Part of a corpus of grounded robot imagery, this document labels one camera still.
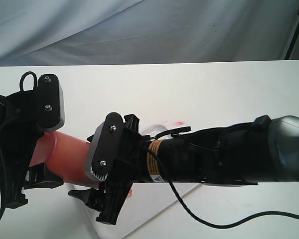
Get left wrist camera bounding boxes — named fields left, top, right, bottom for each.
left=35, top=74, right=65, bottom=132

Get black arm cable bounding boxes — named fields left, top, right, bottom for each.
left=139, top=126, right=299, bottom=229
left=0, top=71, right=39, bottom=239

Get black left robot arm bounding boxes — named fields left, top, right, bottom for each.
left=0, top=90, right=64, bottom=209

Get white rectangular tray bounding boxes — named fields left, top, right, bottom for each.
left=89, top=123, right=202, bottom=239

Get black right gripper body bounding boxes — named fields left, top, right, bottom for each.
left=87, top=114, right=152, bottom=190

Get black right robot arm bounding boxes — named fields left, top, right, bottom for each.
left=69, top=112, right=299, bottom=225

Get grey backdrop cloth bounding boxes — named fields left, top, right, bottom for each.
left=0, top=0, right=299, bottom=66

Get red sauce squeeze bottle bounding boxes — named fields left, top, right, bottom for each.
left=29, top=131, right=99, bottom=189

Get black tripod stand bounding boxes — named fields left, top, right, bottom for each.
left=284, top=10, right=299, bottom=60

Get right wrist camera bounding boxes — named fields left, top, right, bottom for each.
left=84, top=112, right=124, bottom=182

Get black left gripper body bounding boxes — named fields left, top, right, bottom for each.
left=0, top=89, right=43, bottom=169

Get red sauce smear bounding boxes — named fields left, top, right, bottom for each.
left=161, top=120, right=185, bottom=127

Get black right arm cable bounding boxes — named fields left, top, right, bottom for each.
left=139, top=126, right=299, bottom=229

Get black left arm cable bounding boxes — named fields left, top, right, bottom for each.
left=0, top=71, right=39, bottom=239

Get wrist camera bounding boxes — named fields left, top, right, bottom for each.
left=84, top=112, right=124, bottom=182
left=35, top=74, right=65, bottom=132

